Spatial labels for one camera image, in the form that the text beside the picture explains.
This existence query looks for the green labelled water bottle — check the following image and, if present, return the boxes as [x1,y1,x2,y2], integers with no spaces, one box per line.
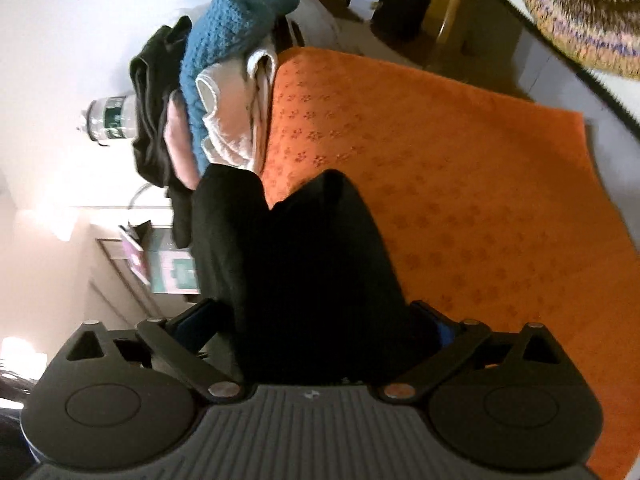
[76,94,138,146]

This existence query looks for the stacked teal pink boxes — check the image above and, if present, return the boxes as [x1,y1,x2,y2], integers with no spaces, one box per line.
[118,221,200,296]

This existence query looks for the white chair cushion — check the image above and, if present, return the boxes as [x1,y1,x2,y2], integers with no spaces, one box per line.
[503,0,639,134]

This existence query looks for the black garment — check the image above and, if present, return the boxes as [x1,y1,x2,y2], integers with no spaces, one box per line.
[192,165,440,385]

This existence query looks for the pink folded garment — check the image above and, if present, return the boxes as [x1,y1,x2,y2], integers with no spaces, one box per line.
[164,89,201,191]

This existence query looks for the dark grey folded garment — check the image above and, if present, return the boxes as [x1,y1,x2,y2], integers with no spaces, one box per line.
[129,16,192,248]

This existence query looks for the teal knitted sweater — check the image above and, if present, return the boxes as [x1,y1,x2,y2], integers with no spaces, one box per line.
[179,0,299,172]

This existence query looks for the round woven mat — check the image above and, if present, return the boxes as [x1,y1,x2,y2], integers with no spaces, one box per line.
[523,0,639,79]

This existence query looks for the orange patterned table cloth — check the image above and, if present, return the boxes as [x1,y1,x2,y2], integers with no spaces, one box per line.
[262,48,639,479]

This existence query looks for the white cream garment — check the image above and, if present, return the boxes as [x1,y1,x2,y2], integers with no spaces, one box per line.
[195,39,278,174]

